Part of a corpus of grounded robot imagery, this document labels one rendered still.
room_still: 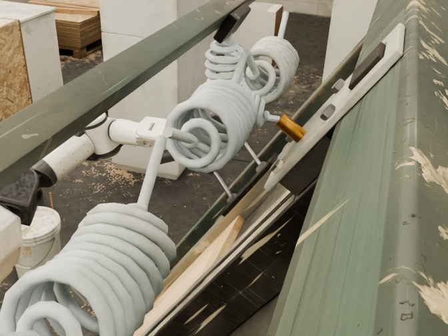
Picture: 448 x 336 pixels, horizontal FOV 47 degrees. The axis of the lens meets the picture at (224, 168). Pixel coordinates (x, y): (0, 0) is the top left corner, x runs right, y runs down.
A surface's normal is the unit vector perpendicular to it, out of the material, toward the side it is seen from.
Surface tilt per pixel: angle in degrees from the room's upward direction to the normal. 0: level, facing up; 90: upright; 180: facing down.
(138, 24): 90
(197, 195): 0
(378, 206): 57
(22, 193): 32
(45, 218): 0
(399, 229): 42
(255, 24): 90
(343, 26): 90
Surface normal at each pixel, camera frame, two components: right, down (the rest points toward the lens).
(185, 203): 0.04, -0.87
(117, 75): 0.54, -0.63
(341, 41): -0.30, 0.47
